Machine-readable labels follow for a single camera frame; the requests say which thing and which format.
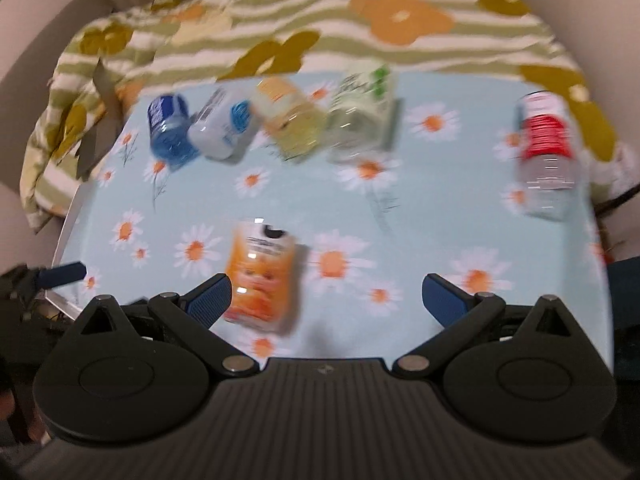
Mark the green striped floral quilt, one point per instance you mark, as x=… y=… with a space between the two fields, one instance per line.
x=169 y=42

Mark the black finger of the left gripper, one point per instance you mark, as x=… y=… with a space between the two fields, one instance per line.
x=58 y=276

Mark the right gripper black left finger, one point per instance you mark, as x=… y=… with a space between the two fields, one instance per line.
x=189 y=318

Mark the light blue daisy mat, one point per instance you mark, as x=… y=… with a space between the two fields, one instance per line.
x=444 y=199

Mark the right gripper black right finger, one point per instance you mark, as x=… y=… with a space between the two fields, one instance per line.
x=463 y=318

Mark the yellow label clear cup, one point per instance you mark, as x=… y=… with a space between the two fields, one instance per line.
x=292 y=121

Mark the green white label cup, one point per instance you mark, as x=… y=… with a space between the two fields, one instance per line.
x=360 y=116

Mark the red label clear cup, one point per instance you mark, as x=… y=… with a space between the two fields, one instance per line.
x=547 y=165

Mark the orange dragon label cup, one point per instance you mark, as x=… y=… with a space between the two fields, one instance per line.
x=260 y=269

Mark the white blue label cup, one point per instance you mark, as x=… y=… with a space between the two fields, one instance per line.
x=224 y=127

